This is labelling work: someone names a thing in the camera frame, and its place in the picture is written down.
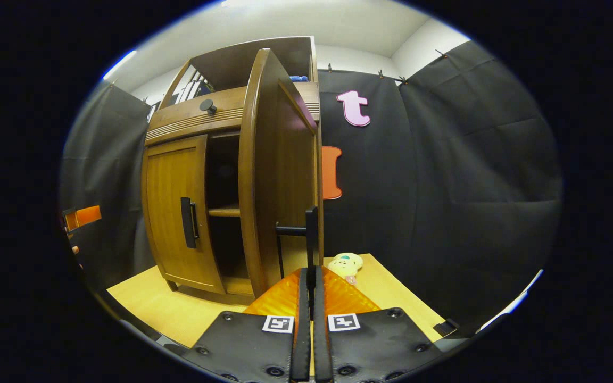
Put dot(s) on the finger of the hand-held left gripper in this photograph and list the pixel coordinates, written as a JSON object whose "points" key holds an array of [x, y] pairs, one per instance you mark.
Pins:
{"points": [[87, 215]]}

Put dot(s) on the wooden inner cabinet shelf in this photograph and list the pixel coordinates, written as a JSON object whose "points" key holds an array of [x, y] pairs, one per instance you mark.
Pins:
{"points": [[225, 211]]}

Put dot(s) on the wooden double-door shoe cabinet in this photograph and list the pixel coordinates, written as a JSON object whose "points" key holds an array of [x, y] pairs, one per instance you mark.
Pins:
{"points": [[189, 119]]}

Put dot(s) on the blue folded towel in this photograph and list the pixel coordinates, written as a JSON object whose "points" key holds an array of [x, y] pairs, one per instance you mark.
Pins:
{"points": [[298, 78]]}

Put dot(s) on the wooden cabinet door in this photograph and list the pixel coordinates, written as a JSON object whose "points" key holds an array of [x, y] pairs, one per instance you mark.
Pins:
{"points": [[165, 213], [280, 175]]}

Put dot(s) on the round black drawer knob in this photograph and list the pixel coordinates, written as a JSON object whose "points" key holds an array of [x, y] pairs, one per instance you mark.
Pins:
{"points": [[207, 105]]}

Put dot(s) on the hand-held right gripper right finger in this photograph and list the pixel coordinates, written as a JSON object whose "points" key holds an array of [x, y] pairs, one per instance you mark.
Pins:
{"points": [[375, 346]]}

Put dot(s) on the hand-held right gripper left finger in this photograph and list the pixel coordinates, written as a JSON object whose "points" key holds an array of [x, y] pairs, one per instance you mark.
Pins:
{"points": [[253, 346]]}

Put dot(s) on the black table clamp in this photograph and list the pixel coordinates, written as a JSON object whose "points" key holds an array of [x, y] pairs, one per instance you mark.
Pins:
{"points": [[446, 327]]}

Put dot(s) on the yellow plush toy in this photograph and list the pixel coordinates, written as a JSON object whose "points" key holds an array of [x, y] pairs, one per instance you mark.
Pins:
{"points": [[345, 265]]}

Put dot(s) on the black backdrop cloth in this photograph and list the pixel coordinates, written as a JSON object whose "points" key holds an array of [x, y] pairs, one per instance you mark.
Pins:
{"points": [[445, 186]]}

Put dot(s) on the ribbed wooden drawer front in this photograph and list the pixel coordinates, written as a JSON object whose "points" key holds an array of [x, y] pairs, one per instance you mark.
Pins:
{"points": [[189, 119]]}

